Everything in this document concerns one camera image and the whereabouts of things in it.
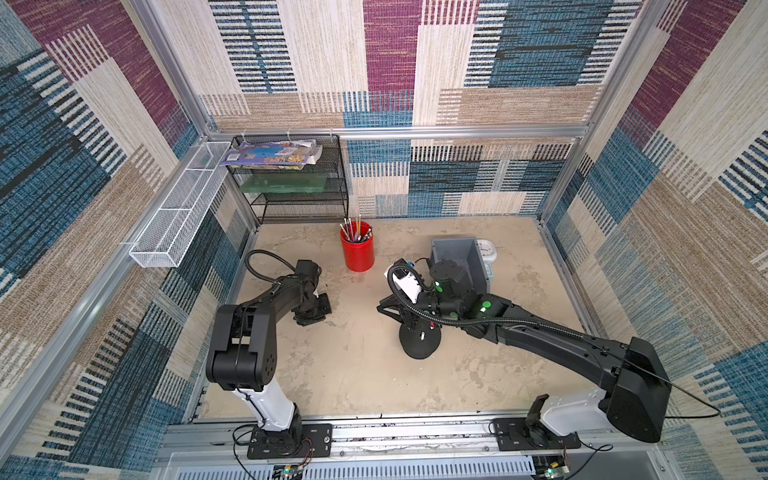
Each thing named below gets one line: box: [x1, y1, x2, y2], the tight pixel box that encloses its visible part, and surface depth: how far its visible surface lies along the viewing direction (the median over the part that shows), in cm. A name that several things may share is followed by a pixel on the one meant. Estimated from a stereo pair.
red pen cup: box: [340, 221, 375, 273], surface depth 101 cm
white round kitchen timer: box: [477, 239, 497, 271], surface depth 110 cm
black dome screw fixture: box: [399, 324, 441, 359], surface depth 85 cm
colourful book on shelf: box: [221, 139, 323, 170], surface depth 83 cm
